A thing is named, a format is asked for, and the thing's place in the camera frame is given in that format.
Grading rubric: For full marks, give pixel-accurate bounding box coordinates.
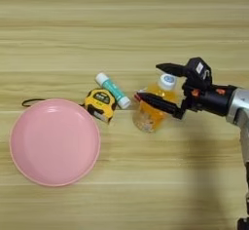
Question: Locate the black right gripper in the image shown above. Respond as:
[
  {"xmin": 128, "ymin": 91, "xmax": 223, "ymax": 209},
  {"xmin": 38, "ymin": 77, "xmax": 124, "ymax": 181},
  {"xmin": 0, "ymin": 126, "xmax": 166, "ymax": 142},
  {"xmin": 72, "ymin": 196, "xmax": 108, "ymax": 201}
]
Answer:
[{"xmin": 136, "ymin": 62, "xmax": 238, "ymax": 121}]

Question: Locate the white teal glue stick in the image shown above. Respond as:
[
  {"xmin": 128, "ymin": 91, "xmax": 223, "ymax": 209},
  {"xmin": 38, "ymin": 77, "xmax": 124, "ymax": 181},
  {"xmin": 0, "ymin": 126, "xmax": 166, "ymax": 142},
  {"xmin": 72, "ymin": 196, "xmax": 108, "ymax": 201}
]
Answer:
[{"xmin": 94, "ymin": 71, "xmax": 132, "ymax": 110}]

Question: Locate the pink round plate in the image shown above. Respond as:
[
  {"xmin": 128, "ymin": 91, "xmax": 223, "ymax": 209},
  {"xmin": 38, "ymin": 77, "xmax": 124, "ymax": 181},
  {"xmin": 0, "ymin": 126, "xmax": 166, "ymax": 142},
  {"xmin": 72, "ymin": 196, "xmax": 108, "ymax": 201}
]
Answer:
[{"xmin": 9, "ymin": 97, "xmax": 102, "ymax": 188}]

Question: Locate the orange juice bottle white cap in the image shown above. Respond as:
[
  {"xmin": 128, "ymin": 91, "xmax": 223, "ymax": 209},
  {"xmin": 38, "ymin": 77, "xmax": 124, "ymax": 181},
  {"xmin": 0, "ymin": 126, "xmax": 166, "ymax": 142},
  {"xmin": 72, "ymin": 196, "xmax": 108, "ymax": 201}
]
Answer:
[{"xmin": 131, "ymin": 73, "xmax": 179, "ymax": 134}]

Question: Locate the yellow tape measure black strap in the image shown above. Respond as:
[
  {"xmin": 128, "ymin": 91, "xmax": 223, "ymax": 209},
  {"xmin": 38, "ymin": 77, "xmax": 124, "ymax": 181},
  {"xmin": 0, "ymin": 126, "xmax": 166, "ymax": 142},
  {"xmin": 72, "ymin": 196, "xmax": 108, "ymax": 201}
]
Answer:
[{"xmin": 21, "ymin": 88, "xmax": 118, "ymax": 125}]

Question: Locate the small red white object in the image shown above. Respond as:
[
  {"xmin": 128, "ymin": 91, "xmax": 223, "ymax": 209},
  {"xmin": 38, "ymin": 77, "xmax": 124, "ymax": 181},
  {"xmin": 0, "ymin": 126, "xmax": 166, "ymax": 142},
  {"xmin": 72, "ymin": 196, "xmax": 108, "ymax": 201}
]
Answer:
[{"xmin": 133, "ymin": 90, "xmax": 144, "ymax": 101}]

